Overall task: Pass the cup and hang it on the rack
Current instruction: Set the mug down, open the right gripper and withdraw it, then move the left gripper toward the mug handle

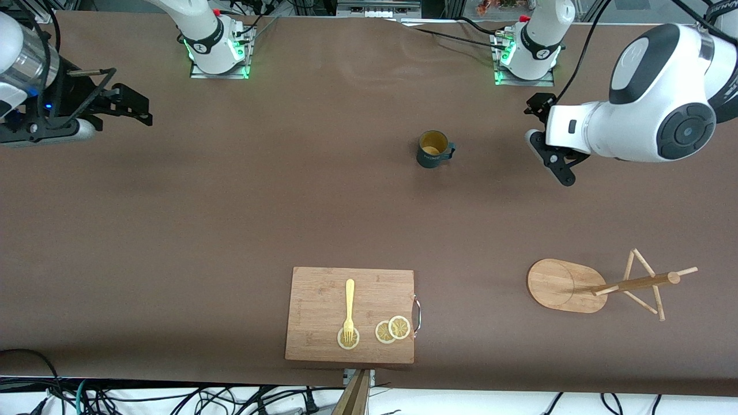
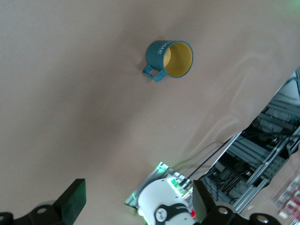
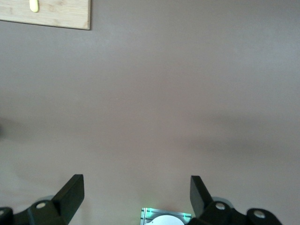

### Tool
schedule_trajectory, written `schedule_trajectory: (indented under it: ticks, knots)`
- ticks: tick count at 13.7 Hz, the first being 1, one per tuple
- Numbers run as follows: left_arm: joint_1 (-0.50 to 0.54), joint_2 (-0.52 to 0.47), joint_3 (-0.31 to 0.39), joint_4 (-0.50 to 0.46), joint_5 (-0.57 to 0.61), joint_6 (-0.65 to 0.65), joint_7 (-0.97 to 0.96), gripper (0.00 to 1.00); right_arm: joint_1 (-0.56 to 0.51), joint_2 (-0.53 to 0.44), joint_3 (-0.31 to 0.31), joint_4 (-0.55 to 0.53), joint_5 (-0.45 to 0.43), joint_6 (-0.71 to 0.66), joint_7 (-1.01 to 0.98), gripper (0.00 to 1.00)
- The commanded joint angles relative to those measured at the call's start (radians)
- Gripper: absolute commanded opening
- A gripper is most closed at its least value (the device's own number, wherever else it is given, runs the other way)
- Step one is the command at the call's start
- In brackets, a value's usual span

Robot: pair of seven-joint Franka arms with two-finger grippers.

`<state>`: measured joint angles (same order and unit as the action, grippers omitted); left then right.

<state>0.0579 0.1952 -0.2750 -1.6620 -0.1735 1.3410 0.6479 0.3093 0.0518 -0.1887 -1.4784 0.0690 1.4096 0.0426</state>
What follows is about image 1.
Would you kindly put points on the wooden mug rack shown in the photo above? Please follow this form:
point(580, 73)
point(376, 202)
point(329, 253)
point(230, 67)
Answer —
point(559, 285)

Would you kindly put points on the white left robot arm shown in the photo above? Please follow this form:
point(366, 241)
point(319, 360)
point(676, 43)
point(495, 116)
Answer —
point(646, 104)

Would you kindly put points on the wooden beam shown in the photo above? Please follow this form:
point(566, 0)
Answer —
point(353, 397)

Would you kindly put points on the teal mug yellow inside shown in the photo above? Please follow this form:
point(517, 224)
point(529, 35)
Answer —
point(429, 161)

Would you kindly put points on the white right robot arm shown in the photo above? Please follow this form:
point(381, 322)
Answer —
point(202, 34)

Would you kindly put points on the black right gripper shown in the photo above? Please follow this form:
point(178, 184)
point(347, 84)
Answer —
point(74, 97)

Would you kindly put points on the dried lemon slice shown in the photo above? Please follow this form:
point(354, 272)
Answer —
point(341, 344)
point(399, 327)
point(381, 334)

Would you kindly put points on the wooden cutting board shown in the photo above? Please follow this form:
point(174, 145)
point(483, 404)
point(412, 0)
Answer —
point(317, 311)

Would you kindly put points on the grey metal box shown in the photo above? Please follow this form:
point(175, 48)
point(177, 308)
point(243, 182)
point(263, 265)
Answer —
point(377, 6)

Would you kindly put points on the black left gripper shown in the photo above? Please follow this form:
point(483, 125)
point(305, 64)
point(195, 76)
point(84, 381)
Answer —
point(538, 106)

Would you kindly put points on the yellow plastic fork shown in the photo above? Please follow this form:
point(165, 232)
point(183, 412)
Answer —
point(349, 300)

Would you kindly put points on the small metal bracket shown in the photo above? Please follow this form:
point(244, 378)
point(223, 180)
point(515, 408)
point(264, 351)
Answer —
point(347, 377)

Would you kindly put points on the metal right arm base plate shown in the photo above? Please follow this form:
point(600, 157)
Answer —
point(230, 74)

